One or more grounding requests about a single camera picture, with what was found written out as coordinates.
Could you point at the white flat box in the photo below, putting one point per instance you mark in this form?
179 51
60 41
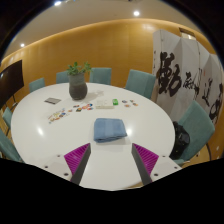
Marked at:
104 105

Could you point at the blue towel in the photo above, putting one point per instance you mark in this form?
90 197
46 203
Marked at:
110 130

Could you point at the grey card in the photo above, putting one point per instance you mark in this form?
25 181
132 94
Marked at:
52 100

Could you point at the black wall screen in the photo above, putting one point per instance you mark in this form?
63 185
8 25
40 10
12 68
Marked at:
11 81

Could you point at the group of ceiling lights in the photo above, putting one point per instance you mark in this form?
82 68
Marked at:
136 13

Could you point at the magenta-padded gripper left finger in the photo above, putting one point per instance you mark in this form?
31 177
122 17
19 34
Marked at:
77 160

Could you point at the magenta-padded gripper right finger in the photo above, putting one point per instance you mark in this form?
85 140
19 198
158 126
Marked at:
148 161

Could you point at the group of teal chairs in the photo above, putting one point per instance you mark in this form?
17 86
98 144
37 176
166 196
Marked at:
140 83

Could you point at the white calligraphy folding screen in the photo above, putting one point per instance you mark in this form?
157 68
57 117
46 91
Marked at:
170 76

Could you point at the small dark sticker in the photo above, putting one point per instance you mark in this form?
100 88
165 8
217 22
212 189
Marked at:
124 101
76 106

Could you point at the round orange and blue sticker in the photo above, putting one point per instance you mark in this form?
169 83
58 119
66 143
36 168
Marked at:
89 108

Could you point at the dark square sticker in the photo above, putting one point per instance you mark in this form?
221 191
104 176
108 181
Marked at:
78 109

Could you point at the small orange sticker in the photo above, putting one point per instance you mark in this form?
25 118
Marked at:
70 110
135 104

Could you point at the colourful sticker sheet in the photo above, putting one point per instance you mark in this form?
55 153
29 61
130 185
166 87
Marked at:
57 115

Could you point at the round white orange sticker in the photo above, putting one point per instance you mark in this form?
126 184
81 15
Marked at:
127 105

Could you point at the small green box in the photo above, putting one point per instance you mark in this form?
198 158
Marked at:
115 102

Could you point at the potted plant in grey vase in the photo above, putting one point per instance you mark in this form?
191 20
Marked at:
77 88

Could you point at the black bag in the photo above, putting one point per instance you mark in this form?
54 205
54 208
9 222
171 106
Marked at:
180 140

